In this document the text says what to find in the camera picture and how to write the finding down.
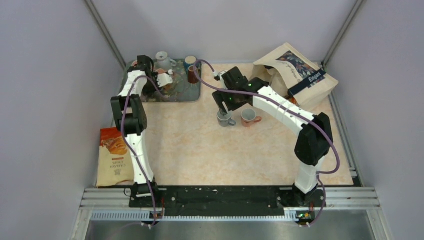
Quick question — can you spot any beige tote bag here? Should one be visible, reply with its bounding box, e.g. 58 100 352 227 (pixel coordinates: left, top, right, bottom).
250 42 339 111

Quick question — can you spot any salmon mug front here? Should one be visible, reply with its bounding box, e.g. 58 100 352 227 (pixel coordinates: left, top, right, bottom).
240 108 262 128

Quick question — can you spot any grey white mug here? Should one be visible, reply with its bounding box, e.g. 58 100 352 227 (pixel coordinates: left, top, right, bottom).
155 51 177 71

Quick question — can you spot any salmon mug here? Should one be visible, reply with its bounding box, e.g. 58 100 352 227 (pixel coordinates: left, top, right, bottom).
240 108 262 128
156 68 172 89

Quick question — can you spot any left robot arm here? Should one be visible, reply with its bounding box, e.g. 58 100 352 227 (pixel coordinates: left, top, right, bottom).
110 55 161 207

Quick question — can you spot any orange snack packet in bag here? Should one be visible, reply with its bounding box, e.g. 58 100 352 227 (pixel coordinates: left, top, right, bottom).
288 97 298 105

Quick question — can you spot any cassava chips bag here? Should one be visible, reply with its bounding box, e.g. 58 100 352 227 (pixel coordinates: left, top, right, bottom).
95 127 134 188

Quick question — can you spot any light blue mug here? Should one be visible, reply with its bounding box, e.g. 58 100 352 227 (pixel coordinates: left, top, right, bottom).
216 110 237 127

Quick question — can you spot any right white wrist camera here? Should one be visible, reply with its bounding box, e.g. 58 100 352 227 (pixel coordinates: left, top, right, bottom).
213 70 227 81

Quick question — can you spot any dark brown mug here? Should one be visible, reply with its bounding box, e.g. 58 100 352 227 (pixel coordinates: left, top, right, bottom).
187 65 200 84

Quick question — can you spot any aluminium rail frame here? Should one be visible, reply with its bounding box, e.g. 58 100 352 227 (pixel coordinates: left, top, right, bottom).
71 186 393 240

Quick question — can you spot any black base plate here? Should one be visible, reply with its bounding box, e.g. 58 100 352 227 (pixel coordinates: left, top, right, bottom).
129 185 324 217

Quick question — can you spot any green floral tray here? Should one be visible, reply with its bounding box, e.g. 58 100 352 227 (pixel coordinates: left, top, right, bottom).
109 59 201 109

